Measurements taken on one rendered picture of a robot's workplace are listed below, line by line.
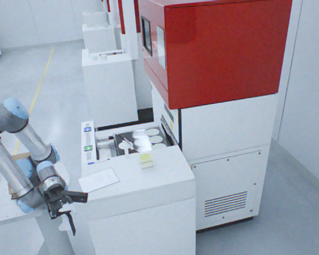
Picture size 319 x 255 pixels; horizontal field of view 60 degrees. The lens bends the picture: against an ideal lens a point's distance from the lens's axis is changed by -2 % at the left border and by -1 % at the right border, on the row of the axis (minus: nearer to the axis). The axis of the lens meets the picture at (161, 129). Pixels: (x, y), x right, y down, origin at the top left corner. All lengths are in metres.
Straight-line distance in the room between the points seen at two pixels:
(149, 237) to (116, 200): 0.38
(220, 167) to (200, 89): 0.65
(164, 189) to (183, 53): 0.75
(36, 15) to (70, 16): 0.97
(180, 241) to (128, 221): 0.41
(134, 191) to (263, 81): 1.04
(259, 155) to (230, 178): 0.28
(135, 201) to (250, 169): 1.00
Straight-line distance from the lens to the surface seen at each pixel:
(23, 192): 1.41
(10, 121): 1.37
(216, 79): 1.72
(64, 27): 9.73
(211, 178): 2.11
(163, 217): 1.71
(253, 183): 2.34
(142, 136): 2.07
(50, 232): 2.13
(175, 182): 1.55
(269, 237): 2.62
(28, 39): 9.94
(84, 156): 1.86
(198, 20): 1.59
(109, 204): 1.56
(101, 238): 1.74
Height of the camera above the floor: 1.99
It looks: 31 degrees down
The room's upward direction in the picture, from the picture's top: 4 degrees counter-clockwise
